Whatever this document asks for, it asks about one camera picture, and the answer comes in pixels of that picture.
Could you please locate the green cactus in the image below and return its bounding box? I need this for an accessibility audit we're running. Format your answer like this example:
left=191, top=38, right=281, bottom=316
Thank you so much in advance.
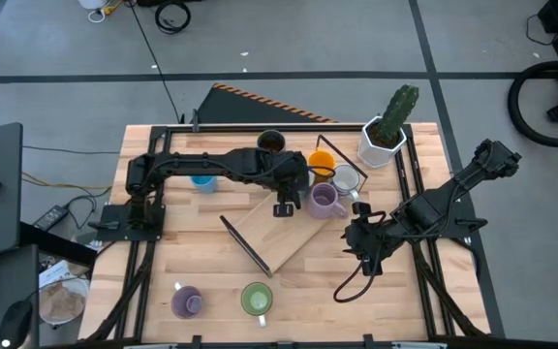
left=374, top=84, right=419, bottom=146

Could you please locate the white mug blue leaf pattern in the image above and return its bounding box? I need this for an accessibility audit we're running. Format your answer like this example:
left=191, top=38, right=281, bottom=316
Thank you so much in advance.
left=331, top=164, right=361, bottom=203

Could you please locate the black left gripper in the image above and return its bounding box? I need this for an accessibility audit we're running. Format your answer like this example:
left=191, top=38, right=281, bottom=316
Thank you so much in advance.
left=271, top=150, right=336, bottom=210

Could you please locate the lilac ribbed mug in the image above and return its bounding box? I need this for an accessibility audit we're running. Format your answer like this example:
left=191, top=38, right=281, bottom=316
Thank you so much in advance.
left=306, top=182, right=350, bottom=221

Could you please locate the orange mug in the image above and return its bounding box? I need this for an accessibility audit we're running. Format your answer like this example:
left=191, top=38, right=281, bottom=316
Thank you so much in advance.
left=307, top=148, right=337, bottom=178

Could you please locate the green mug white handle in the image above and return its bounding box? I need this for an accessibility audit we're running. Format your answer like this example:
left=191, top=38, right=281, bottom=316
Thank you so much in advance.
left=240, top=281, right=274, bottom=329

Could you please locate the plain purple mug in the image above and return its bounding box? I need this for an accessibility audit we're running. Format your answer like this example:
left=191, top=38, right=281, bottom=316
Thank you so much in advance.
left=170, top=281, right=203, bottom=320

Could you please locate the bowl with brown paper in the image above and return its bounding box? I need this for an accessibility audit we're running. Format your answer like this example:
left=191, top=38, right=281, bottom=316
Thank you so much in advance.
left=38, top=276, right=90, bottom=326

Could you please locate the black computer mouse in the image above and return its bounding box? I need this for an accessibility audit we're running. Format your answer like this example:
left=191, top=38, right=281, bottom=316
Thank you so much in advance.
left=0, top=299, right=34, bottom=349

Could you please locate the yellow floor cable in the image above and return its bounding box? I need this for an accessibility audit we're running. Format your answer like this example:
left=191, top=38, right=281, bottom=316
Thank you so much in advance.
left=20, top=170, right=113, bottom=191

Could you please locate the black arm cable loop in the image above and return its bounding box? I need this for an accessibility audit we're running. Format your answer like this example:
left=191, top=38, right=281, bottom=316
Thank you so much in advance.
left=332, top=256, right=382, bottom=304

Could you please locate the coiled black cable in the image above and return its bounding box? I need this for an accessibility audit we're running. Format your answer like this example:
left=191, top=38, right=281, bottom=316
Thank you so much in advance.
left=154, top=1, right=192, bottom=35

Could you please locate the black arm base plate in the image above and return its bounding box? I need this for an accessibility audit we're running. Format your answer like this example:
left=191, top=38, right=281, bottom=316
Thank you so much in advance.
left=402, top=193, right=479, bottom=239
left=95, top=202, right=167, bottom=242

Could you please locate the white hexagonal planter pot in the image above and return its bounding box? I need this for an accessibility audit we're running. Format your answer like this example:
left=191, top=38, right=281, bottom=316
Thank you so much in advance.
left=357, top=115, right=409, bottom=170

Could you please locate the dark grey desk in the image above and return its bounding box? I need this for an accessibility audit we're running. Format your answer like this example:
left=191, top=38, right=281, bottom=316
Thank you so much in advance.
left=0, top=244, right=41, bottom=349

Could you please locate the light blue mug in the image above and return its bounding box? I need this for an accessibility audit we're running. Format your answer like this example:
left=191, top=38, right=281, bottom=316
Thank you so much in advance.
left=190, top=174, right=218, bottom=195

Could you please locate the teal mug dark inside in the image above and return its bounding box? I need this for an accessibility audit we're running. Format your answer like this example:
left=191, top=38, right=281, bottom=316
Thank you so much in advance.
left=256, top=129, right=287, bottom=152

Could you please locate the black ramp orange striped edge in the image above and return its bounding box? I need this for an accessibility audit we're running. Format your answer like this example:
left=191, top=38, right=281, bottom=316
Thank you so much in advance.
left=195, top=81, right=338, bottom=125

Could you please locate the white paper sheet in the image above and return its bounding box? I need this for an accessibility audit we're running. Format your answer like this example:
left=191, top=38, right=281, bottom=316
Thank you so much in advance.
left=39, top=260, right=84, bottom=290

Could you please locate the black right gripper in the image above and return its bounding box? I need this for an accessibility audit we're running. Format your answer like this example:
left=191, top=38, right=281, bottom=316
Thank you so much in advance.
left=340, top=212, right=394, bottom=277

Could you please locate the black vacuum hose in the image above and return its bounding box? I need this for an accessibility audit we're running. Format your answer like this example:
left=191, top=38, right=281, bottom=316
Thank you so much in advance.
left=507, top=60, right=558, bottom=148

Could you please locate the black power adapter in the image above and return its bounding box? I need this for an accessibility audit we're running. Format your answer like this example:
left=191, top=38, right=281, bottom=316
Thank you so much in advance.
left=33, top=205, right=70, bottom=232

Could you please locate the long black floor cable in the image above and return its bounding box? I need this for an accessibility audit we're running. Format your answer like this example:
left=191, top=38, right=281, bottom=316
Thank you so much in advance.
left=126, top=0, right=186, bottom=125

